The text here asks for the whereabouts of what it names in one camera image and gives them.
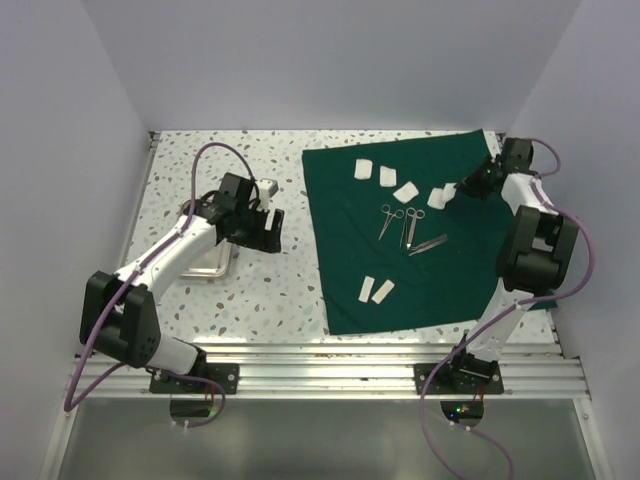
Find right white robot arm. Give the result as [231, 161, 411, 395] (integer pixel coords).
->
[445, 137, 579, 393]

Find steel scissors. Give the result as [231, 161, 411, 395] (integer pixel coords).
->
[400, 207, 425, 250]

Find white gauze pad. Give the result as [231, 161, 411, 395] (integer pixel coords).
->
[442, 183, 457, 205]
[379, 166, 397, 188]
[427, 188, 446, 210]
[354, 158, 373, 180]
[393, 181, 419, 204]

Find steel forceps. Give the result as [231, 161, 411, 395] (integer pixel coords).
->
[378, 204, 405, 241]

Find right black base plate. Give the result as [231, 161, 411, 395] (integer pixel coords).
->
[413, 363, 505, 395]

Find steel tweezers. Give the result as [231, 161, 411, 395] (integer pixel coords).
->
[408, 234, 448, 257]

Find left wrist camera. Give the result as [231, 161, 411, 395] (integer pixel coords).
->
[256, 178, 279, 203]

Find white gauze strip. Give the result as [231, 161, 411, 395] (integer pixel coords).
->
[371, 280, 395, 304]
[358, 276, 375, 303]

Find stainless steel tray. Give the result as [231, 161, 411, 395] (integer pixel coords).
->
[177, 199, 236, 280]

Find green surgical drape cloth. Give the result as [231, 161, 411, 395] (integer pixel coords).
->
[301, 128, 558, 336]

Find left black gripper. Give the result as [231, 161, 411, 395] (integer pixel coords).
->
[227, 202, 283, 253]

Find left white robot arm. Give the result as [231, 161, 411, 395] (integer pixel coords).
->
[79, 173, 284, 393]

